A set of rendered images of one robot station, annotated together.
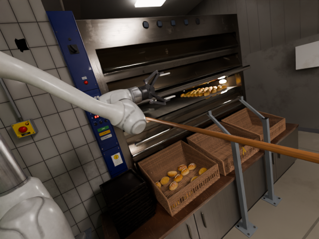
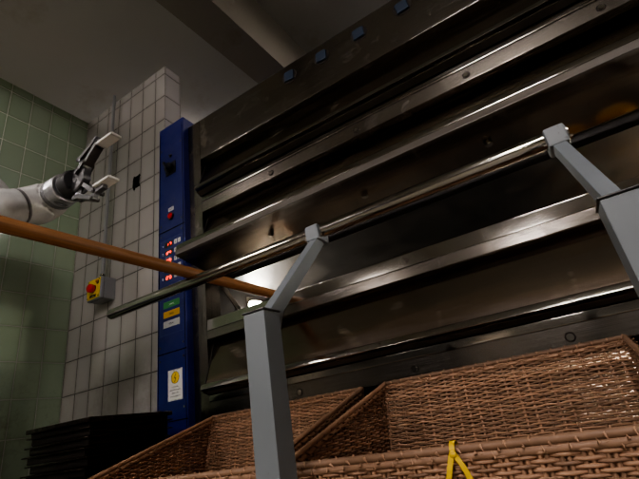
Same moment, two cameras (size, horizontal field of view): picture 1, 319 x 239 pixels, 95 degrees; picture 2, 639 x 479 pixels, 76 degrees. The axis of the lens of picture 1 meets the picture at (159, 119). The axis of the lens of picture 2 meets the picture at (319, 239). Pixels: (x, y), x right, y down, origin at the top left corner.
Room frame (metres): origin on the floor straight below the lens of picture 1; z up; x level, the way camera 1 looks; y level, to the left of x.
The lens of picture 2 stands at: (0.79, -1.11, 0.79)
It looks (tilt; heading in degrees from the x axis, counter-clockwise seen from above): 24 degrees up; 54
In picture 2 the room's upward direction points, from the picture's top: 9 degrees counter-clockwise
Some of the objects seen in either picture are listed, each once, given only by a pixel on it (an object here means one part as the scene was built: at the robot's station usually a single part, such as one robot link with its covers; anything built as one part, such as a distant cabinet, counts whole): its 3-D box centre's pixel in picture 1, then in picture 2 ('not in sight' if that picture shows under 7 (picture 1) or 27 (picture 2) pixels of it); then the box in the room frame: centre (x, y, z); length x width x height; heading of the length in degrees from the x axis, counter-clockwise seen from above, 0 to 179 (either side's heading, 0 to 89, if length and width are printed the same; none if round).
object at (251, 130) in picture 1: (252, 124); not in sight; (1.71, -1.12, 0.72); 0.56 x 0.49 x 0.28; 116
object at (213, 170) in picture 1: (177, 170); (231, 467); (1.19, -0.04, 0.72); 0.56 x 0.49 x 0.28; 118
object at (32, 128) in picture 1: (25, 128); (101, 290); (0.97, 0.87, 1.46); 0.10 x 0.07 x 0.10; 116
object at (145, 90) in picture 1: (146, 92); (77, 181); (0.82, 0.03, 1.49); 0.09 x 0.07 x 0.08; 116
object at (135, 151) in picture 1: (198, 116); (464, 296); (1.68, -0.46, 1.02); 1.79 x 0.11 x 0.19; 116
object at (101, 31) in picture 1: (179, 28); (387, 35); (1.70, -0.45, 1.99); 1.80 x 0.08 x 0.21; 116
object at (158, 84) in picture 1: (189, 72); (416, 134); (1.68, -0.46, 1.54); 1.79 x 0.11 x 0.19; 116
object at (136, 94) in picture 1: (134, 95); (63, 191); (0.79, 0.09, 1.49); 0.09 x 0.06 x 0.09; 26
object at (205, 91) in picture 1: (202, 91); not in sight; (2.33, -0.78, 1.21); 0.61 x 0.48 x 0.06; 26
